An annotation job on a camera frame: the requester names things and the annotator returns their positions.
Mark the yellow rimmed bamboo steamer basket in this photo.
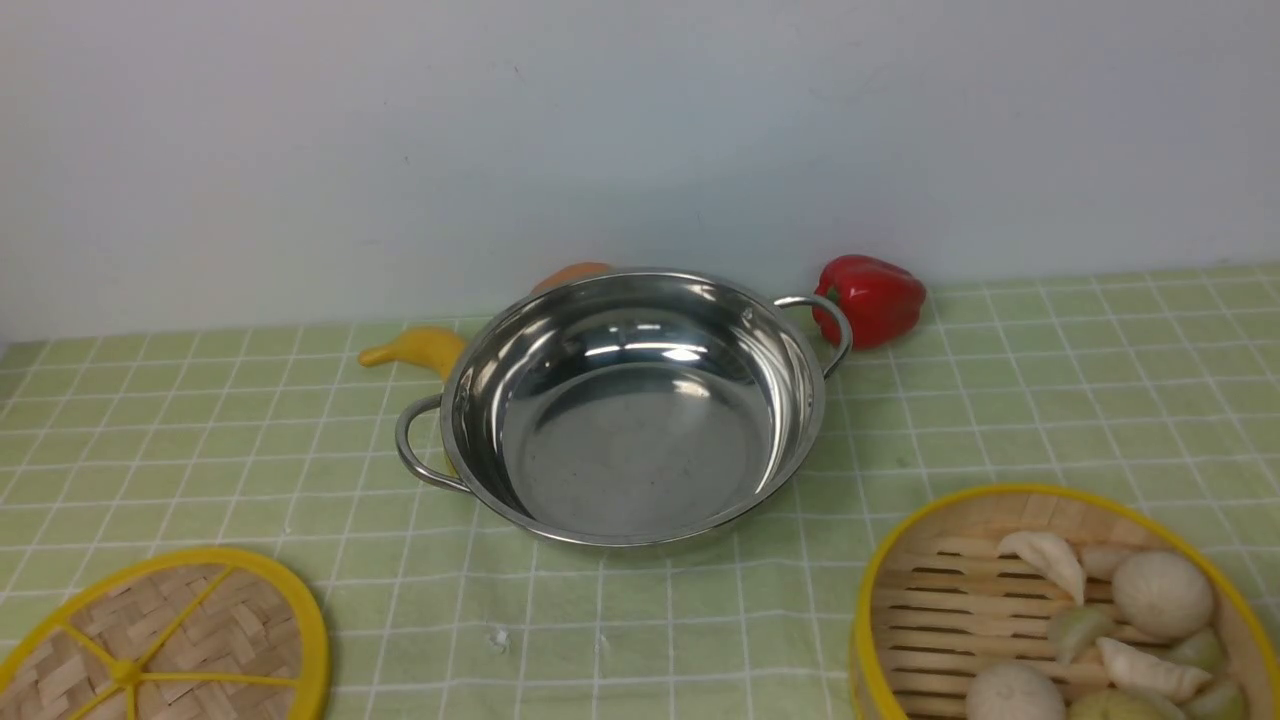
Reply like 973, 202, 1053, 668
849, 486, 1277, 719

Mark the yellow woven bamboo steamer lid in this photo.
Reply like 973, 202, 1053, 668
1, 547, 332, 719

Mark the stainless steel pot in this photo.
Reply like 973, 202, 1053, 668
394, 268, 855, 550

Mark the orange fruit behind pot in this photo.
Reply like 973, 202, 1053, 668
530, 263, 613, 293

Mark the yellow banana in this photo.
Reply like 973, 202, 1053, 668
357, 325, 467, 380

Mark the red bell pepper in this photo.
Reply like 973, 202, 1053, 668
815, 255, 928, 351

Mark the green checkered tablecloth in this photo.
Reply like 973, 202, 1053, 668
1, 265, 1279, 719

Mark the white crescent dumpling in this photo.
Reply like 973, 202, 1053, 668
997, 530, 1087, 606
1094, 637, 1213, 705

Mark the round white bun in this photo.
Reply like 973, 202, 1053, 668
965, 662, 1068, 719
1111, 551, 1215, 641

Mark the pale green round bun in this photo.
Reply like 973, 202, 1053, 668
1066, 688, 1165, 720

